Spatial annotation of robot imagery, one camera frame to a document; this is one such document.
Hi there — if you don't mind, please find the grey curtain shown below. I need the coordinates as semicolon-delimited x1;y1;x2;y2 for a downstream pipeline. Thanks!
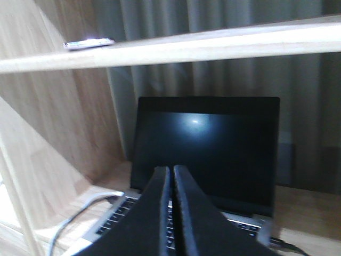
92;1;340;194

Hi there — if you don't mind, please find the silver laptop computer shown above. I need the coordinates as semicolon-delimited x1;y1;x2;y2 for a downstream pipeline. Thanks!
92;97;280;255

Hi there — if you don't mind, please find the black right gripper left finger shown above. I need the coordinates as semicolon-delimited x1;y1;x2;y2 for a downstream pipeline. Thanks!
75;166;171;255

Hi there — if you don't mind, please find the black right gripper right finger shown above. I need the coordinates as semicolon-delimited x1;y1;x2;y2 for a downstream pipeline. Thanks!
173;165;276;255

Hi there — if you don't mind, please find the light wooden desk shelf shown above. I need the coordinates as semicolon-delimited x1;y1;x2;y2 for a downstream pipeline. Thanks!
1;1;340;255

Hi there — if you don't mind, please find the black laptop cable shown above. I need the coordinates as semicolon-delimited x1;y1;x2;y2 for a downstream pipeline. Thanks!
269;237;310;256

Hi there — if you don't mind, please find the white laptop cable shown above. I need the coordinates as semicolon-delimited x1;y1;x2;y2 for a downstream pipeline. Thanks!
49;191;125;256

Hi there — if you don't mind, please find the black foldable smartphone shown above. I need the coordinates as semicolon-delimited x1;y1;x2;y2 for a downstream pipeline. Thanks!
63;38;115;51

